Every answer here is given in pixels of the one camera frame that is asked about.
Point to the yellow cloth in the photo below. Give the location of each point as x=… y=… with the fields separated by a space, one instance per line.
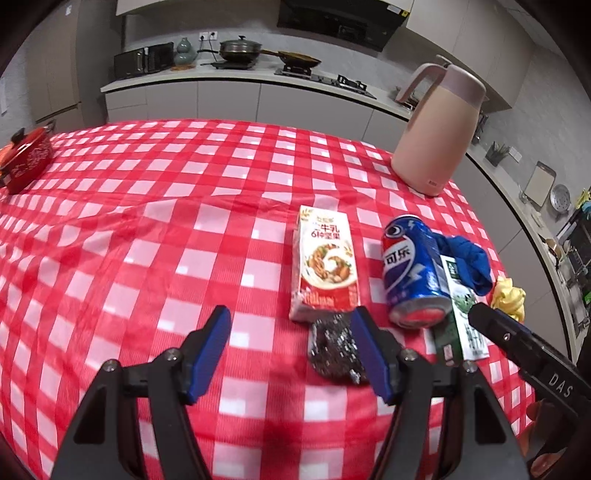
x=508 y=295

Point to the dark wok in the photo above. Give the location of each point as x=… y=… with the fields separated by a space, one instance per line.
x=295 y=58

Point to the black gas stove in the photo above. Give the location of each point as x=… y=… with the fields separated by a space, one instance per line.
x=332 y=83

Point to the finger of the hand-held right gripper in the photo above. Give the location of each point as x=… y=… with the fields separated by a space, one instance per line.
x=508 y=337

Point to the steel wool scourer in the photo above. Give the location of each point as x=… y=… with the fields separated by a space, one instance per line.
x=330 y=350

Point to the white cutting board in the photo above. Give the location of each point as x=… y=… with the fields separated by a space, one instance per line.
x=539 y=184

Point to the blue soda can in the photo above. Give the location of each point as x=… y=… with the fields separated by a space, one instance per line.
x=411 y=272

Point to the grey refrigerator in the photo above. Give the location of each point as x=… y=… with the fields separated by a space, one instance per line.
x=41 y=69

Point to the green and white carton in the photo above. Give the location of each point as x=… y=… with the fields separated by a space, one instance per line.
x=455 y=332

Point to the induction cooker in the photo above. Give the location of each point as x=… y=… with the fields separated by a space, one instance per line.
x=226 y=64

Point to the wall switch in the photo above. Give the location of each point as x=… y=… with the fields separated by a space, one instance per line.
x=515 y=154

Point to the dark utensil holder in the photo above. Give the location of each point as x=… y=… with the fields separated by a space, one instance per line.
x=497 y=156

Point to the red pot with lid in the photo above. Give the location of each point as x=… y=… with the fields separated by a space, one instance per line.
x=27 y=161

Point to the hanging utensil rack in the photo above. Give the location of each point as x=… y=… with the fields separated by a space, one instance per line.
x=479 y=129

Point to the black toaster oven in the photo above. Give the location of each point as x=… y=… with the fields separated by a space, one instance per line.
x=143 y=61

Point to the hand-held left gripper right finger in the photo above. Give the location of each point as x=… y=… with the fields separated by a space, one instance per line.
x=371 y=350

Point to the white and red milk carton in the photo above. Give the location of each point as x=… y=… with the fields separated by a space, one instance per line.
x=323 y=258

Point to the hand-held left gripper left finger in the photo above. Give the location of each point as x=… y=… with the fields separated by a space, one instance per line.
x=210 y=350

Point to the pink thermos jug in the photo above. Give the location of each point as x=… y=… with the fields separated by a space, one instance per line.
x=434 y=138

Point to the steel colander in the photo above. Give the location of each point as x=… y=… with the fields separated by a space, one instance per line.
x=561 y=198

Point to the white wall socket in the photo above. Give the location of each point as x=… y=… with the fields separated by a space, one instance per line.
x=208 y=35

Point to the dish rack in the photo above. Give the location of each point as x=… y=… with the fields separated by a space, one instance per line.
x=577 y=258

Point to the blue cloth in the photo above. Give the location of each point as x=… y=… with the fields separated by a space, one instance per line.
x=471 y=263

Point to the dark cooking pot with lid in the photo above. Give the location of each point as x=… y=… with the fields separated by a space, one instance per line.
x=240 y=50

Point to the black range hood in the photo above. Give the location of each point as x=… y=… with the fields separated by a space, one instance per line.
x=341 y=23

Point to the grey ceramic vase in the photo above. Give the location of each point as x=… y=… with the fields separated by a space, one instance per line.
x=185 y=54

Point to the hanging rubber gloves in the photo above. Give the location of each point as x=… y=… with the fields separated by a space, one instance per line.
x=584 y=196

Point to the red checked tablecloth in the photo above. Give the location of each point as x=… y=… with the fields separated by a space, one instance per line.
x=138 y=230

